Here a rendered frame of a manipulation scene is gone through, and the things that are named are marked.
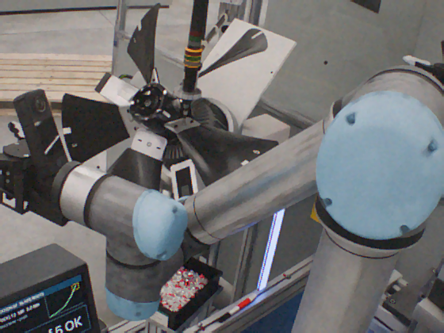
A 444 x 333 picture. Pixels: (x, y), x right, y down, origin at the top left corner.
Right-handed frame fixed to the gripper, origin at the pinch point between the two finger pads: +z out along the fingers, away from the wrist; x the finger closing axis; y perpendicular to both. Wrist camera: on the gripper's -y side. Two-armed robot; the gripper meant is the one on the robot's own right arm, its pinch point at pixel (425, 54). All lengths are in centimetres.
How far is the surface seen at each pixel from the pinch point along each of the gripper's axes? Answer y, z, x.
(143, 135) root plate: 22, 8, -78
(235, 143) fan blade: 19, -7, -57
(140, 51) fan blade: 7, 36, -76
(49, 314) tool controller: 12, -65, -101
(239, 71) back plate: 16, 32, -46
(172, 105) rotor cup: 14, 8, -70
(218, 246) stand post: 83, 32, -53
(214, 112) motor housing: 21, 16, -57
